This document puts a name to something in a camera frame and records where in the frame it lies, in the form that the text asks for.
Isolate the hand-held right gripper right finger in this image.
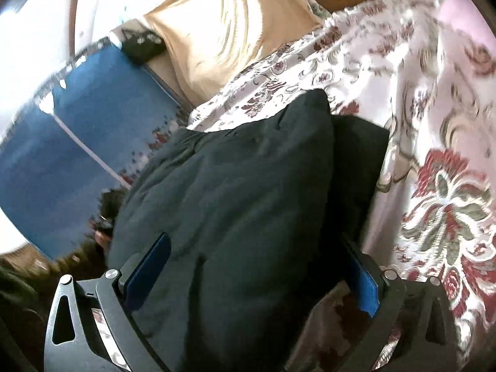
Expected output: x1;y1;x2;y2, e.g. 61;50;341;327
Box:
285;234;466;372

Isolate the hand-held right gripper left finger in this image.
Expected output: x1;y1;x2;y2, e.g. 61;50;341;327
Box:
43;232;172;372

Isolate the dark garment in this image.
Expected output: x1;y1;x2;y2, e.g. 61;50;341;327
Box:
104;88;390;372

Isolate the floral bedspread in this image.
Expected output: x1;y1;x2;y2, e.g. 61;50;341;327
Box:
186;0;496;372

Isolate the dark bag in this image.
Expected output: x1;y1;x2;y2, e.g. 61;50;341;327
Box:
120;27;167;64

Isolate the beige cloth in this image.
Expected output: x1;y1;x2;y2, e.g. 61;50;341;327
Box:
141;0;322;107

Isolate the printed wall cloth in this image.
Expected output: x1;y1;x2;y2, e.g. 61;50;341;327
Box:
0;37;187;260

